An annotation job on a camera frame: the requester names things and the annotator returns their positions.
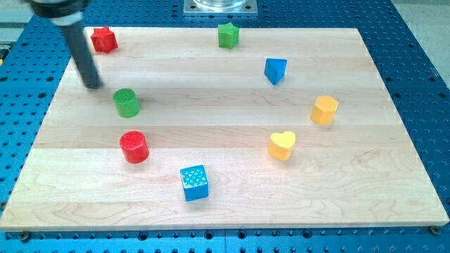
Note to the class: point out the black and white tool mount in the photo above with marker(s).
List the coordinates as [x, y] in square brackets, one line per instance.
[59, 12]

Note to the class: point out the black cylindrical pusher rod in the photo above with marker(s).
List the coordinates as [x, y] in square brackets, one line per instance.
[76, 42]

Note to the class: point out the red star block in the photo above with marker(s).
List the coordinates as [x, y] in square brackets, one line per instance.
[104, 40]

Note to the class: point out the green star block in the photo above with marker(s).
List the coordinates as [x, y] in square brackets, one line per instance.
[228, 35]

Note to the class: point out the green cylinder block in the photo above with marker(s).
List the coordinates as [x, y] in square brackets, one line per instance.
[126, 103]

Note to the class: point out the red cylinder block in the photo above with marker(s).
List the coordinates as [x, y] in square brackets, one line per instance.
[134, 147]

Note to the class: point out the light wooden board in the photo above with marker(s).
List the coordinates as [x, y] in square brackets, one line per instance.
[205, 105]

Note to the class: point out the blue cube block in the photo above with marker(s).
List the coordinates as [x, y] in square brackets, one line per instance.
[194, 182]

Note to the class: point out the blue triangle block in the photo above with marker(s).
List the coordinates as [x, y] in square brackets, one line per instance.
[274, 69]

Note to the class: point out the left board clamp screw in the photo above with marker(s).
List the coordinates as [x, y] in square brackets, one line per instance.
[24, 236]

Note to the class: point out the board clamp screw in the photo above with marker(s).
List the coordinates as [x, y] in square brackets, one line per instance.
[435, 230]
[24, 236]

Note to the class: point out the yellow heart block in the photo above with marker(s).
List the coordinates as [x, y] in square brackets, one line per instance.
[281, 145]

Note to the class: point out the yellow hexagon block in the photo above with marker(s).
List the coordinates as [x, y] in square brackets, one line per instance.
[324, 110]

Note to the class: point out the right board clamp screw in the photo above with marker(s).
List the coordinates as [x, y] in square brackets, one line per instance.
[435, 230]

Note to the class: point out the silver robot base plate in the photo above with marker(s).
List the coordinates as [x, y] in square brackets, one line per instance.
[220, 7]

